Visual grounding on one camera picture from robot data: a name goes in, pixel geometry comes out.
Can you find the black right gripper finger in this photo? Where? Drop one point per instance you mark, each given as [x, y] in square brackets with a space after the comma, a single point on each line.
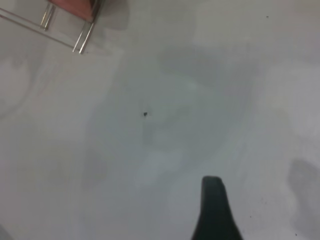
[215, 215]

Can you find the pink round plate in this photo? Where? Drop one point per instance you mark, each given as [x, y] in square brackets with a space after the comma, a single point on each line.
[72, 7]

